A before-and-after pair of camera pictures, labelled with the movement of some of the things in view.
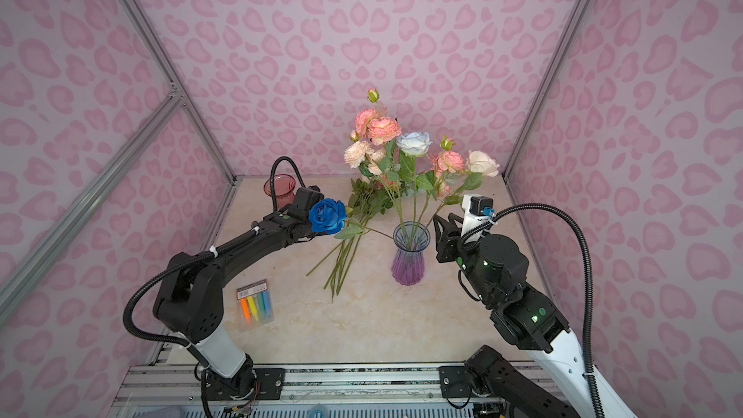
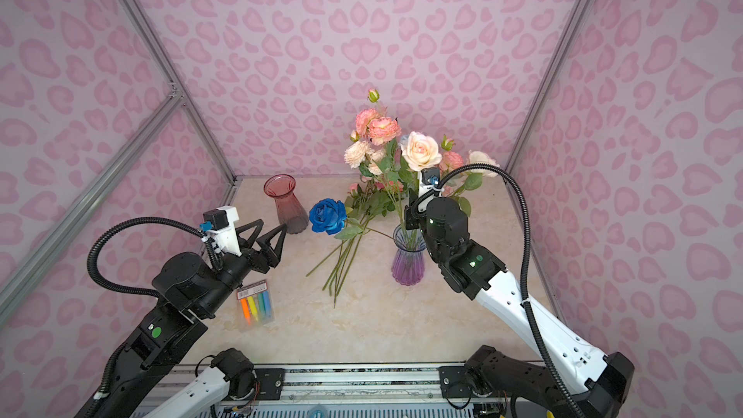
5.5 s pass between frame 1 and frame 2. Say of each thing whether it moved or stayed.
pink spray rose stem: stayed
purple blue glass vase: stayed
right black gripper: moved
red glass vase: stayed
